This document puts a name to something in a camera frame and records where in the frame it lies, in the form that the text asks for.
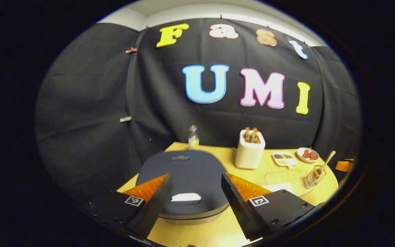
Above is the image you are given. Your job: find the wire chopstick holder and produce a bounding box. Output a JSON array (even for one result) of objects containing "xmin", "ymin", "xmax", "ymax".
[{"xmin": 304, "ymin": 165, "xmax": 327, "ymax": 189}]

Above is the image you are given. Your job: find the white divided grain tray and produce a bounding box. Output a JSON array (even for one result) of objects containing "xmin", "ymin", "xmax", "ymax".
[{"xmin": 272, "ymin": 152, "xmax": 298, "ymax": 168}]

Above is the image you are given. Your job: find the dark grey rice cooker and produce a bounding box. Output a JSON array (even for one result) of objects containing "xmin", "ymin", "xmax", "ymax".
[{"xmin": 135, "ymin": 150, "xmax": 230, "ymax": 225}]

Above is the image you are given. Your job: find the small glass bottle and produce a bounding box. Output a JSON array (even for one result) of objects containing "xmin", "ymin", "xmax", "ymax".
[{"xmin": 188, "ymin": 125, "xmax": 200, "ymax": 151}]

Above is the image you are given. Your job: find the clear rice container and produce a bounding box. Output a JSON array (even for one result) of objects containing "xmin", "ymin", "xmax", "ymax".
[{"xmin": 263, "ymin": 170, "xmax": 313, "ymax": 197}]

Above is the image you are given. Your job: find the wooden spoon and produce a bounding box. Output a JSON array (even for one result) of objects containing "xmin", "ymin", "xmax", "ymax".
[{"xmin": 316, "ymin": 150, "xmax": 336, "ymax": 175}]

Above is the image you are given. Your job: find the round white plate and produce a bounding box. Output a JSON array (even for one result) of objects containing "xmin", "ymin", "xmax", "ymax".
[{"xmin": 296, "ymin": 147, "xmax": 320, "ymax": 164}]

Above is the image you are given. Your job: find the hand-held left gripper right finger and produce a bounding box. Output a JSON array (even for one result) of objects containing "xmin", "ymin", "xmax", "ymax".
[{"xmin": 221, "ymin": 173, "xmax": 318, "ymax": 241}]

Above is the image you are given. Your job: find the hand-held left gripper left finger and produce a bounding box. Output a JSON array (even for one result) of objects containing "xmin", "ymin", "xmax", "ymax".
[{"xmin": 79, "ymin": 173, "xmax": 175, "ymax": 240}]

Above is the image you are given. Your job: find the white toaster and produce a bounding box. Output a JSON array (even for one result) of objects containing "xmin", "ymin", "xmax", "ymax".
[{"xmin": 235, "ymin": 129, "xmax": 266, "ymax": 170}]

